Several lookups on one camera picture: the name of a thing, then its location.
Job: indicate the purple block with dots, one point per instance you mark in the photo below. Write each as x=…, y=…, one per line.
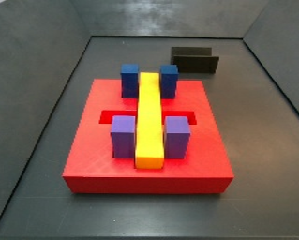
x=176, y=136
x=121, y=133

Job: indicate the black angled fixture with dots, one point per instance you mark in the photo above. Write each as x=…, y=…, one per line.
x=193, y=59

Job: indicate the blue block right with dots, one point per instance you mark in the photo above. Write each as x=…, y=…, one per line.
x=168, y=79

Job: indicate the blue block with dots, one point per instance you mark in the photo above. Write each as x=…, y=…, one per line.
x=168, y=79
x=128, y=74

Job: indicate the blue block left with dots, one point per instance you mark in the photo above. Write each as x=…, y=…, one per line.
x=128, y=74

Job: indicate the purple block left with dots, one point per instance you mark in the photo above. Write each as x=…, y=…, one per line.
x=121, y=133

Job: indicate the red base board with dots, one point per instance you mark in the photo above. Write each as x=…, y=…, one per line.
x=95, y=172

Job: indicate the purple block right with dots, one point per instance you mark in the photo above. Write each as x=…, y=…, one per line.
x=176, y=136

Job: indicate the yellow long bar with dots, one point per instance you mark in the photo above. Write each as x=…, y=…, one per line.
x=148, y=148

